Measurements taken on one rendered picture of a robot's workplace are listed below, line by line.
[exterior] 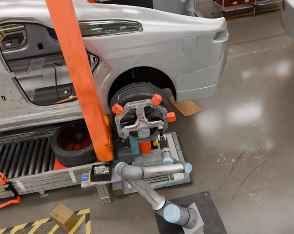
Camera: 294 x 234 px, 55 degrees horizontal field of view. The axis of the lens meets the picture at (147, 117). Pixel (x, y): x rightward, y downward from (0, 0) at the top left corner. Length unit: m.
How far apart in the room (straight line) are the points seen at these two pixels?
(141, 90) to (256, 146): 1.81
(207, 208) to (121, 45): 1.82
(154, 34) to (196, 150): 1.69
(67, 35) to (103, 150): 1.28
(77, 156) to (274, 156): 2.42
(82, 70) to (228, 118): 2.55
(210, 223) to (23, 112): 2.31
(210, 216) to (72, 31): 2.05
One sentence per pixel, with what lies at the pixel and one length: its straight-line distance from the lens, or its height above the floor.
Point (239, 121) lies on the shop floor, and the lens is 4.28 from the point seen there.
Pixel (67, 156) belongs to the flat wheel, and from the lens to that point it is 3.37.
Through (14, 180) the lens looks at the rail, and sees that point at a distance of 3.58.
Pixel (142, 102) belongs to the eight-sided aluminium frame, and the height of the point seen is 1.12.
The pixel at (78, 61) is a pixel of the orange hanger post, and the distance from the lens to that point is 2.37.
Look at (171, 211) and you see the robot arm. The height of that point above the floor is 0.61.
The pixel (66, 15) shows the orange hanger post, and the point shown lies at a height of 2.13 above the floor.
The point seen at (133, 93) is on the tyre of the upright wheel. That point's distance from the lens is 2.85.
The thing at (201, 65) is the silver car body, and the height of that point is 1.20.
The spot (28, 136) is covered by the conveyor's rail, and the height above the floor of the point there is 0.32.
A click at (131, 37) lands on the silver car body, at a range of 2.87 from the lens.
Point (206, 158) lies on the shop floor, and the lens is 3.72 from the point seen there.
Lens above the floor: 2.81
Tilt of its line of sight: 40 degrees down
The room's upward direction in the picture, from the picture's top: 8 degrees counter-clockwise
